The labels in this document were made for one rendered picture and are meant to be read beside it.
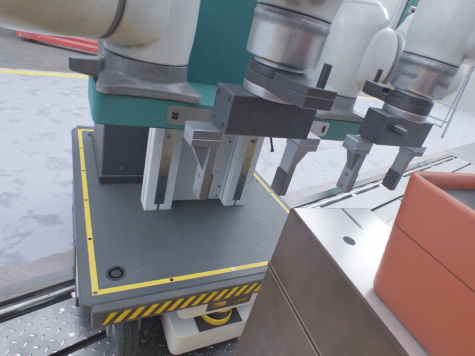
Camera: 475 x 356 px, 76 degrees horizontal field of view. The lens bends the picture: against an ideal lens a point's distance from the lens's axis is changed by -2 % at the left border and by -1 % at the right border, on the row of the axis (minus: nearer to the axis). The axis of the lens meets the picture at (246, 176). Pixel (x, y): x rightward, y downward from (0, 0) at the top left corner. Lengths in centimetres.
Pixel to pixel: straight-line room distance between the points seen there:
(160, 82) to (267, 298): 40
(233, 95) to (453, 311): 28
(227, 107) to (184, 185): 65
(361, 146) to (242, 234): 51
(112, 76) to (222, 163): 52
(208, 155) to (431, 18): 38
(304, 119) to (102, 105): 34
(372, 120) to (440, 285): 34
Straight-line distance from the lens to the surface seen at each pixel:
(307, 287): 40
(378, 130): 56
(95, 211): 95
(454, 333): 30
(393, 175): 69
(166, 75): 59
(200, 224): 94
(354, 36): 80
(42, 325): 111
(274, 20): 37
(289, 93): 34
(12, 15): 49
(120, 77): 59
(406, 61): 58
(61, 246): 133
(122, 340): 90
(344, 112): 83
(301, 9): 36
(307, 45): 37
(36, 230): 141
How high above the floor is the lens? 89
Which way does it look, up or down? 26 degrees down
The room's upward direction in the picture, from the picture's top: 16 degrees clockwise
